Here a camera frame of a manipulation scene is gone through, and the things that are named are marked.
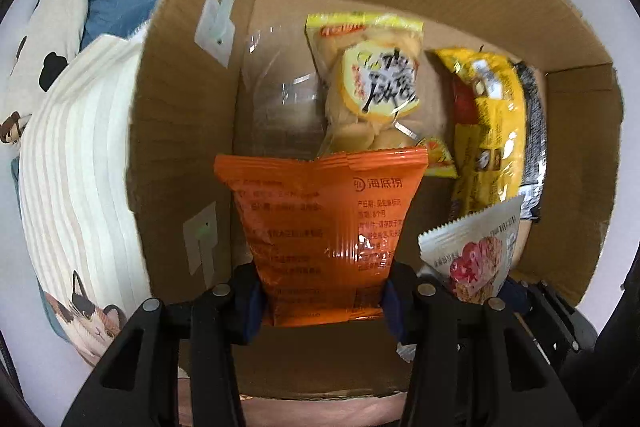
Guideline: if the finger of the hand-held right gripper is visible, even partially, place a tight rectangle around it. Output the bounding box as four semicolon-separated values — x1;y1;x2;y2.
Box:
502;279;598;353

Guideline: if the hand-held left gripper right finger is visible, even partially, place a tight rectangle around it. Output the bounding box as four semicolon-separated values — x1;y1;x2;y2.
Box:
382;259;583;427

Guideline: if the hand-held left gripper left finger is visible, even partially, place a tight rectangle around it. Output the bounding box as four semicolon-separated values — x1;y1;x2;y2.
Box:
60;263;267;427

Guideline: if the white red snack packet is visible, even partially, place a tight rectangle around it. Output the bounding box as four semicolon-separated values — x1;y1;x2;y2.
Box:
418;194;526;305

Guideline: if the orange snack packet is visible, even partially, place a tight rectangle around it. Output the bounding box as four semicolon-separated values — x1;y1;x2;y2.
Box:
214;148;429;327

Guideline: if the white paper sticker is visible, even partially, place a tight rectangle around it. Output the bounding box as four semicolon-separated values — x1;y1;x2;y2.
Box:
182;202;218;288
194;0;238;68

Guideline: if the black silver snack packet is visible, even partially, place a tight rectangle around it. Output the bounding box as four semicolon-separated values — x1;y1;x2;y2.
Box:
512;61;548;220

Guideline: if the yellow snack packet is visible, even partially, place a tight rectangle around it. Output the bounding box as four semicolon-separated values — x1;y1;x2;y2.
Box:
432;48;532;220

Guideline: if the clear plastic snack packet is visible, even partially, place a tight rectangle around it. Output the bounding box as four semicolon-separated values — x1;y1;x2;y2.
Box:
239;24;331;160

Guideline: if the striped cat print blanket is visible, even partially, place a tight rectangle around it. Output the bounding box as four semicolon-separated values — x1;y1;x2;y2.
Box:
17;34;416;427

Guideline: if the yellow bread packet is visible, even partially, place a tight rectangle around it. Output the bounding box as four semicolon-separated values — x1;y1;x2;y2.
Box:
305;13;458;180

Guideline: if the bear print pillow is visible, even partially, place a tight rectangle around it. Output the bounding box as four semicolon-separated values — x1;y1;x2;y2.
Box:
0;0;123;148

